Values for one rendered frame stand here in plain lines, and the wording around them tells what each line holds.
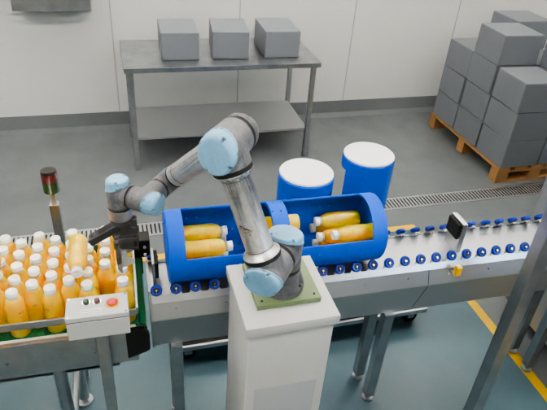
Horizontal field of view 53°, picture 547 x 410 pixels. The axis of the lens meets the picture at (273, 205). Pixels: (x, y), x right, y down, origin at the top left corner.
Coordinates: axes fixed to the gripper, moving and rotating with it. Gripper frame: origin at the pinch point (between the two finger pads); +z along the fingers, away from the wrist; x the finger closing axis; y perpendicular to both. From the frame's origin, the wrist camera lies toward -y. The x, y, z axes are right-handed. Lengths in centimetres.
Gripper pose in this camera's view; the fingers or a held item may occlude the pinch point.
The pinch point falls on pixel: (119, 264)
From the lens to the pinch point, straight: 202.3
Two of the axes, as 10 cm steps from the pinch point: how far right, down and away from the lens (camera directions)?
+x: -2.5, -5.5, 8.0
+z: -0.7, 8.3, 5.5
